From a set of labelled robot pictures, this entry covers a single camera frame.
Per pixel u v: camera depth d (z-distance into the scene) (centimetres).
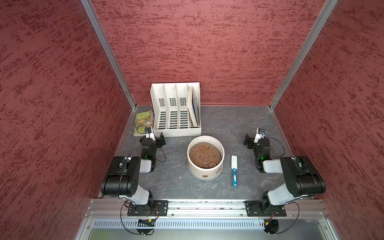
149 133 78
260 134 80
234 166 86
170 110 116
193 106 90
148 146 70
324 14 73
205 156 81
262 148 70
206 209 76
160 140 85
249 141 85
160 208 74
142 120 107
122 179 43
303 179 45
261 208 72
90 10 71
